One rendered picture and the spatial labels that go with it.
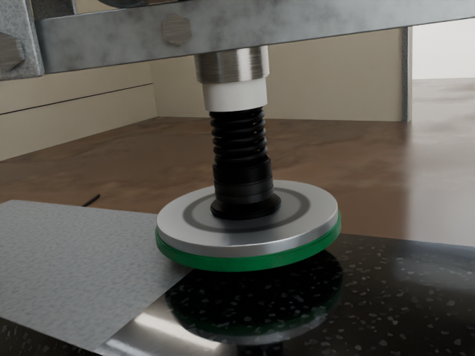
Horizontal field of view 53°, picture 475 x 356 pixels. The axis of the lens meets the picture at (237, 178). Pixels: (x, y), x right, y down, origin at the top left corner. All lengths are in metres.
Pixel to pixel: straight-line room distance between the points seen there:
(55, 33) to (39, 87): 5.66
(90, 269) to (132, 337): 0.17
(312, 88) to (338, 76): 0.36
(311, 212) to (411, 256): 0.12
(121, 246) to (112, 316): 0.17
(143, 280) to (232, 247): 0.13
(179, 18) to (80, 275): 0.32
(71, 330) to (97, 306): 0.04
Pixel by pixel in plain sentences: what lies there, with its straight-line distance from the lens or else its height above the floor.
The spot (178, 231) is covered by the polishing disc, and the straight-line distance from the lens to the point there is 0.53.
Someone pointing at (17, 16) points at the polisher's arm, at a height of 1.14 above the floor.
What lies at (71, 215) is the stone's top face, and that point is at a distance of 0.82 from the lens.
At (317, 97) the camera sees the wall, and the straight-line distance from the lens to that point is 5.86.
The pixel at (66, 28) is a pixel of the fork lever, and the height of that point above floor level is 1.12.
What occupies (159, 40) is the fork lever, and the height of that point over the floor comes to 1.11.
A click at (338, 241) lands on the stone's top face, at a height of 0.85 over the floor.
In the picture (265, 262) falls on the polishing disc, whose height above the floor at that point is 0.89.
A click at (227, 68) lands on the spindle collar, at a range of 0.50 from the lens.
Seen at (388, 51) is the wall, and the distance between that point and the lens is 5.50.
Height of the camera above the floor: 1.11
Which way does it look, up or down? 17 degrees down
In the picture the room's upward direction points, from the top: 6 degrees counter-clockwise
